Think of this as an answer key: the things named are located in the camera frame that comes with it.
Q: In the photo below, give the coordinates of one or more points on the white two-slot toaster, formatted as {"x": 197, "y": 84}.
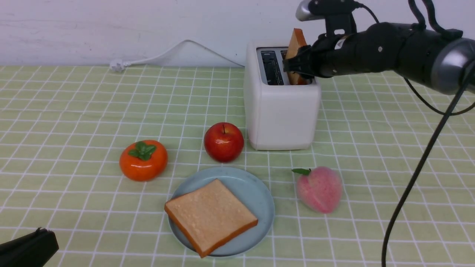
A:
{"x": 278, "y": 115}

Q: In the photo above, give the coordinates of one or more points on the orange persimmon with green leaf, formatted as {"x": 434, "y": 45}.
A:
{"x": 144, "y": 160}

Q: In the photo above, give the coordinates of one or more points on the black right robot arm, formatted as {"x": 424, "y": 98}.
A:
{"x": 438, "y": 61}

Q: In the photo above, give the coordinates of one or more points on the toast slice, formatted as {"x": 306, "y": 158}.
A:
{"x": 297, "y": 40}
{"x": 210, "y": 217}

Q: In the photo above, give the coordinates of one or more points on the red apple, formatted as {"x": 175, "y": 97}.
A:
{"x": 223, "y": 142}

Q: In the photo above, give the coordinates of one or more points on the pink peach with leaf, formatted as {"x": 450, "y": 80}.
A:
{"x": 319, "y": 188}

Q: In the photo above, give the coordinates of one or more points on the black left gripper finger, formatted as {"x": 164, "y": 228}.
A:
{"x": 32, "y": 250}

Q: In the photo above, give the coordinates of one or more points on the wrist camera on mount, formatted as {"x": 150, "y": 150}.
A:
{"x": 337, "y": 15}

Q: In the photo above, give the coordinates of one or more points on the green checkered tablecloth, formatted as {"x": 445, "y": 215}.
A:
{"x": 64, "y": 128}

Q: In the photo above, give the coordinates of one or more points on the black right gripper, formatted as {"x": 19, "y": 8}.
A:
{"x": 315, "y": 60}

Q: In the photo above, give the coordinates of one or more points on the light blue round plate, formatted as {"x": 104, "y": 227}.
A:
{"x": 251, "y": 191}

